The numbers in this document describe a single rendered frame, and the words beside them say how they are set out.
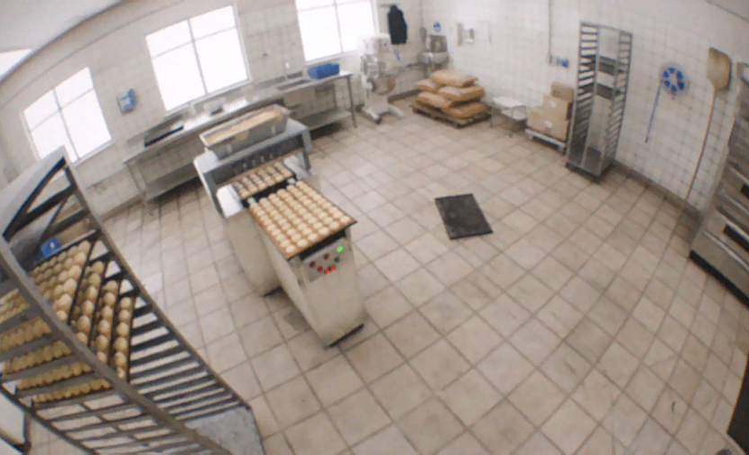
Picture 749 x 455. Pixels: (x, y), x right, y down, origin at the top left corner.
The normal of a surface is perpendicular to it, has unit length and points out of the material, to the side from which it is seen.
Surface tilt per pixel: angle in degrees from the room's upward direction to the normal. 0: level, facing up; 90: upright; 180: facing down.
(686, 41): 90
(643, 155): 90
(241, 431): 0
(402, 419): 0
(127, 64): 90
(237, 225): 90
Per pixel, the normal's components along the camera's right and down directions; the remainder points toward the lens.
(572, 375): -0.11, -0.77
